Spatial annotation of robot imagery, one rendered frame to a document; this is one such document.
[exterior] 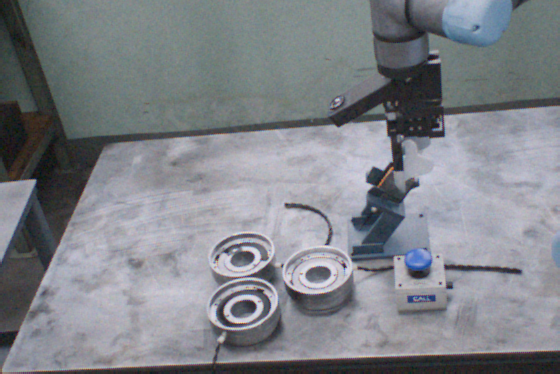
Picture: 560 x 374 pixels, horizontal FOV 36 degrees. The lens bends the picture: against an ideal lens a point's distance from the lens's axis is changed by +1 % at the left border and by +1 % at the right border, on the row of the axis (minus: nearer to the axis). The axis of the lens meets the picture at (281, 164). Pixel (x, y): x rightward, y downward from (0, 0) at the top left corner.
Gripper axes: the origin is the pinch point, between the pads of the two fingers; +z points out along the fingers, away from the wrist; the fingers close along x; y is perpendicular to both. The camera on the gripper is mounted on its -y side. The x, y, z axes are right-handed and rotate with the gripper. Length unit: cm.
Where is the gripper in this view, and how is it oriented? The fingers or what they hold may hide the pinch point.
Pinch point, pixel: (397, 176)
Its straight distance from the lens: 130.3
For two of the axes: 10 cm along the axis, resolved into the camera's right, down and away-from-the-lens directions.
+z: 1.5, 8.1, 5.6
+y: 9.9, -0.9, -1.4
